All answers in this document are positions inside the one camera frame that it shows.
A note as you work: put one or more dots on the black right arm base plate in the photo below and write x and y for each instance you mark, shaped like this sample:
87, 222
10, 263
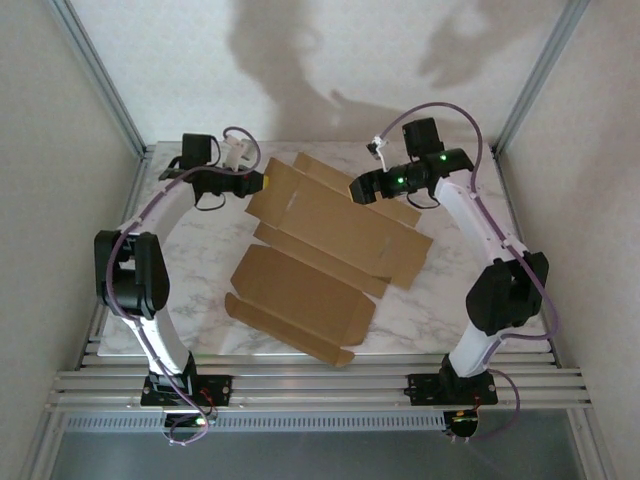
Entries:
422, 387

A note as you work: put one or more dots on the brown cardboard box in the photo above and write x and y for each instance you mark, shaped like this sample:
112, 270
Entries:
325, 225

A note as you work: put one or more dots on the aluminium frame leg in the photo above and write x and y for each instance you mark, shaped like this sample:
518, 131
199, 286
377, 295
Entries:
595, 445
42, 445

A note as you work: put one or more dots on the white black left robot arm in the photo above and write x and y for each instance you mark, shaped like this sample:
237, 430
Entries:
170, 210

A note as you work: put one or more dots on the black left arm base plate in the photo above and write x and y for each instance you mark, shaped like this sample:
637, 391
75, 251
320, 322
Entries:
220, 390

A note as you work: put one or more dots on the grey metal sheet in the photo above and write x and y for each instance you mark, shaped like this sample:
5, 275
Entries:
320, 457

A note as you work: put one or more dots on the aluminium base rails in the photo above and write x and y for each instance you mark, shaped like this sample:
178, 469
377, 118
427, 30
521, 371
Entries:
320, 385

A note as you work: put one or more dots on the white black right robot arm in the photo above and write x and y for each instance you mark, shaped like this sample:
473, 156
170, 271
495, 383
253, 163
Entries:
465, 210

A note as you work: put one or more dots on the aluminium frame post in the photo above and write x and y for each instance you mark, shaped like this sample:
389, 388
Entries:
542, 70
95, 75

